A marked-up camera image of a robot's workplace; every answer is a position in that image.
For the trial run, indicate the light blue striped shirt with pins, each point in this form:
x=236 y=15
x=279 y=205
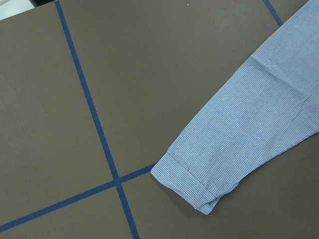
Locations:
x=269 y=105

